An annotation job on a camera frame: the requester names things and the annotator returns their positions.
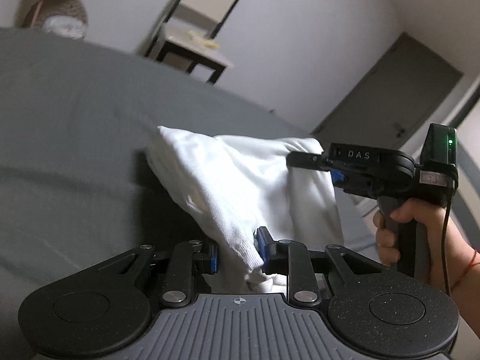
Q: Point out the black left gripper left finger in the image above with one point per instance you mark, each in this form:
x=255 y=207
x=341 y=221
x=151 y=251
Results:
x=189 y=263

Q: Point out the dark grey door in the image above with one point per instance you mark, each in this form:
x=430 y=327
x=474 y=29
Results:
x=393 y=100

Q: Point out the person's right hand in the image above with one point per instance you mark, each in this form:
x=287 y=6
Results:
x=436 y=222

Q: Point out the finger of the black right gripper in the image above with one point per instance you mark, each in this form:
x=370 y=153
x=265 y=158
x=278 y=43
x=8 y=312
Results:
x=338 y=179
x=315 y=162

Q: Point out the grey bed sheet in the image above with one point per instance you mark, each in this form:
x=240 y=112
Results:
x=76 y=189

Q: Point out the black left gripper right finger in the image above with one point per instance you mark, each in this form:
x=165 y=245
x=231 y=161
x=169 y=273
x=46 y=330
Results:
x=291 y=259

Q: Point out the white long-sleeve shirt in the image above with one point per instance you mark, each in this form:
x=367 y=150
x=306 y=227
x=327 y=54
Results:
x=233 y=185

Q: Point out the yellow cloth on chair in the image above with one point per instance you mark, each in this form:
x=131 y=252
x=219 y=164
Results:
x=200 y=40

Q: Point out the person's right forearm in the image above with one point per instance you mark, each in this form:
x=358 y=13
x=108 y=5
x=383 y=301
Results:
x=463 y=265

